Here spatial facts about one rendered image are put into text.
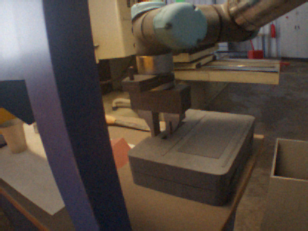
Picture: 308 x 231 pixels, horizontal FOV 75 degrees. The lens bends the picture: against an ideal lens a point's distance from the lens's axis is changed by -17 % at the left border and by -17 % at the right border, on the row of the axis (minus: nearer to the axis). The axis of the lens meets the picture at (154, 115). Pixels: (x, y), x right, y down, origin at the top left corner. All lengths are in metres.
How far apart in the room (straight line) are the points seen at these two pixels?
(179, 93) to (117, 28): 1.49
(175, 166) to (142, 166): 0.07
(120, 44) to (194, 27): 1.56
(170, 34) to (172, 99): 0.17
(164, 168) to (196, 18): 0.25
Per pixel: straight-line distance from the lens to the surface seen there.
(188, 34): 0.36
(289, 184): 1.20
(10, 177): 0.67
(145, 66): 0.48
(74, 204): 0.17
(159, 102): 0.50
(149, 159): 0.43
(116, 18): 1.92
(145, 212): 0.42
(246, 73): 2.69
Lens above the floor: 1.24
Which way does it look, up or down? 20 degrees down
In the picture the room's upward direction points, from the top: 7 degrees counter-clockwise
